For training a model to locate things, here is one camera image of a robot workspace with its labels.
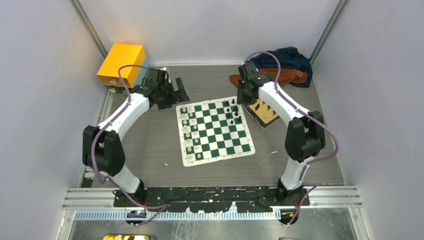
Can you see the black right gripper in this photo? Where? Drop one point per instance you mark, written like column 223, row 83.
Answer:
column 241, row 99

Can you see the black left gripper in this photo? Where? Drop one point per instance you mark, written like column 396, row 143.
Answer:
column 179, row 96

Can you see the gold metal tin tray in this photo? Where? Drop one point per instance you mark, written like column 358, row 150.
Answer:
column 262, row 113

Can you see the green white chess mat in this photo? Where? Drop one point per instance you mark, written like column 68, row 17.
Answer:
column 206, row 135

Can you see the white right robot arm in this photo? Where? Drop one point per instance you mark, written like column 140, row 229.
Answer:
column 305, row 135

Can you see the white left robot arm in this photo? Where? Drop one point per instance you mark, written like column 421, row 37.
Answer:
column 102, row 148

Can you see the orange brown cloth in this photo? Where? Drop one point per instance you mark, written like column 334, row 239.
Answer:
column 287, row 75

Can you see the dark blue cloth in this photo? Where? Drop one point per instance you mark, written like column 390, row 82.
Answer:
column 284, row 58

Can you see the yellow teal drawer box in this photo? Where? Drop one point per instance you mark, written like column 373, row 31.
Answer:
column 125, row 65

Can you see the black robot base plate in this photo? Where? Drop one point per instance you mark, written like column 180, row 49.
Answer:
column 212, row 199

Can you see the aluminium wall rail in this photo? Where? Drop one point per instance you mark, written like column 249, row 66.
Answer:
column 335, row 16
column 87, row 23

